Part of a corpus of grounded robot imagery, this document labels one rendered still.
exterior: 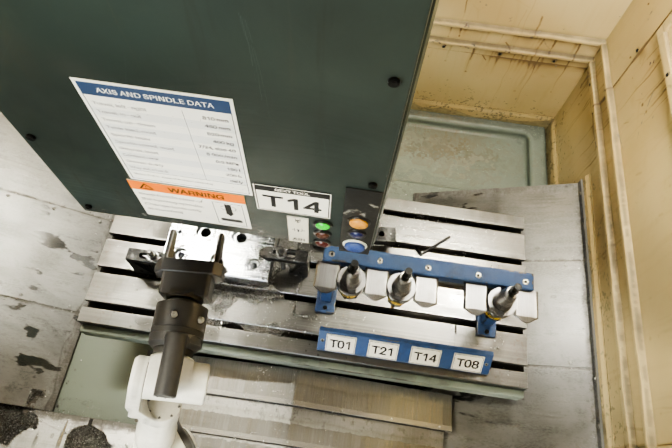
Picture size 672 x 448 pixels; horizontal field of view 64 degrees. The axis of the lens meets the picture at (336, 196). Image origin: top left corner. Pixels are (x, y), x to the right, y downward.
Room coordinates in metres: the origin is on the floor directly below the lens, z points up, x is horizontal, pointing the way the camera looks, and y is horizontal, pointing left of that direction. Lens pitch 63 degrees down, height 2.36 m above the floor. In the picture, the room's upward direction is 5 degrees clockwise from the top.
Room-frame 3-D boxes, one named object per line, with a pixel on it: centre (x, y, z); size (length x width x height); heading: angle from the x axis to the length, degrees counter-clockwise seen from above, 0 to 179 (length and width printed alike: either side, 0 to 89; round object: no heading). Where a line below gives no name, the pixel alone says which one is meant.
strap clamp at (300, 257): (0.52, 0.12, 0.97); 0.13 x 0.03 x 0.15; 86
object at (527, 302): (0.36, -0.43, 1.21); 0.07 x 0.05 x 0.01; 176
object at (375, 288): (0.38, -0.10, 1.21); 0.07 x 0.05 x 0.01; 176
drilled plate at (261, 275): (0.57, 0.30, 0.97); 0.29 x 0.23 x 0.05; 86
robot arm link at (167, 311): (0.26, 0.25, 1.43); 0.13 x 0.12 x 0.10; 90
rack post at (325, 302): (0.45, 0.00, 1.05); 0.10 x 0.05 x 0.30; 176
